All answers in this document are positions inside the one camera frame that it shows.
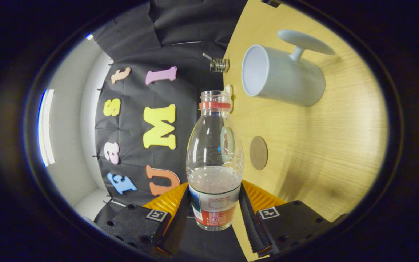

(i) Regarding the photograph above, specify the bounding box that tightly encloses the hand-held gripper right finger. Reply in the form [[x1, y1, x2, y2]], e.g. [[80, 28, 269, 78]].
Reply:
[[238, 180, 335, 257]]

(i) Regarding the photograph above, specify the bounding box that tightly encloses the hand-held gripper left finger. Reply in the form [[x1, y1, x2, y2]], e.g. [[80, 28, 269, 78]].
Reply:
[[93, 182, 190, 257]]

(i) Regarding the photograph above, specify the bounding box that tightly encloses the round brown coaster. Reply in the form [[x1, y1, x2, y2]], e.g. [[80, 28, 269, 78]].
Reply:
[[250, 136, 269, 171]]

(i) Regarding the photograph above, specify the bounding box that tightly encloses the clear juice bottle red label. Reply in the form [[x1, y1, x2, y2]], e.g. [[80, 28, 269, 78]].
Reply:
[[186, 90, 244, 232]]

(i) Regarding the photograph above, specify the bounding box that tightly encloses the white cup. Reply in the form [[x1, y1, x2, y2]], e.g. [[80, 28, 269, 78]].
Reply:
[[241, 29, 336, 108]]

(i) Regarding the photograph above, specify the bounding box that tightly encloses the wooden table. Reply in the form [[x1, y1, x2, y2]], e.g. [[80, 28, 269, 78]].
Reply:
[[223, 0, 390, 262]]

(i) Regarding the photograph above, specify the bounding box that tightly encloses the long ceiling light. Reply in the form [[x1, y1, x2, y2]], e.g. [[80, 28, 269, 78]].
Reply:
[[37, 89, 56, 167]]

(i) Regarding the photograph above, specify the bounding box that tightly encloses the cream divided food tray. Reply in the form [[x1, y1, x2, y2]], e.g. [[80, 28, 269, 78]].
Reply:
[[225, 84, 234, 113]]

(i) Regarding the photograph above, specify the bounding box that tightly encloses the small metal wire basket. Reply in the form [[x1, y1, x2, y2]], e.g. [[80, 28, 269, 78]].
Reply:
[[202, 53, 231, 74]]

